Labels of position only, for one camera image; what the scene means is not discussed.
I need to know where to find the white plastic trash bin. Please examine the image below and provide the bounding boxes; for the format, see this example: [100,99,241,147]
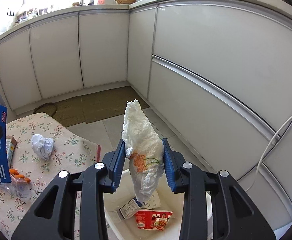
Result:
[104,170,184,239]

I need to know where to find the white printed plastic wrapper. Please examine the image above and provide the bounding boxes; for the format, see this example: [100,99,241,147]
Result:
[122,99,164,202]

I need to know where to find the brown floor mat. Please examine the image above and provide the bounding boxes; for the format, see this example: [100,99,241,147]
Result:
[81,86,149,124]
[51,96,85,127]

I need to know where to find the white kitchen cabinets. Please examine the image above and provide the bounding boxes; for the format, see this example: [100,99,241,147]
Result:
[0,0,292,229]

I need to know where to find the floral tablecloth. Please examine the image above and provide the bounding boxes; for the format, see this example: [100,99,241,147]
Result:
[0,113,113,239]

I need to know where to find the red instant noodle packet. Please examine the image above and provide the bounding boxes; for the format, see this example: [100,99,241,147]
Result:
[135,209,173,231]

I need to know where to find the white power cable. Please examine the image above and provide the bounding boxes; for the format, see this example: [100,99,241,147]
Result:
[244,102,292,193]

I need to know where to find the light blue carton box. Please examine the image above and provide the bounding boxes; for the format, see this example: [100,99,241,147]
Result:
[6,136,17,168]

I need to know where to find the clear plastic bag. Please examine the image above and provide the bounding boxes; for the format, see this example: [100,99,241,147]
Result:
[0,177,31,198]

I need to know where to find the small white blue box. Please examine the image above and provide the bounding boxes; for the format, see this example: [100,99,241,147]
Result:
[119,197,147,220]

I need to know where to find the white tissue packet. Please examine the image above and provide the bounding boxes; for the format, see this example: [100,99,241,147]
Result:
[142,190,161,210]

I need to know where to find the orange peel pieces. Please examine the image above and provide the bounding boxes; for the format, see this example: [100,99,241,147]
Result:
[9,168,31,184]

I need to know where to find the crumpled white paper ball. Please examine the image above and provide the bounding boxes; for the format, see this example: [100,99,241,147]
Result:
[31,134,54,161]

